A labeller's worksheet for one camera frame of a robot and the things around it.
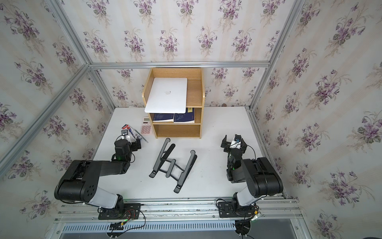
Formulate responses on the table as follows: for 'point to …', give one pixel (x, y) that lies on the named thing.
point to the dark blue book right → (186, 117)
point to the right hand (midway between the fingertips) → (236, 137)
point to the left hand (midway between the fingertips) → (132, 139)
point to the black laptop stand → (170, 168)
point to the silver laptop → (167, 95)
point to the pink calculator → (146, 128)
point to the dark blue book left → (158, 116)
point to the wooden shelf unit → (195, 98)
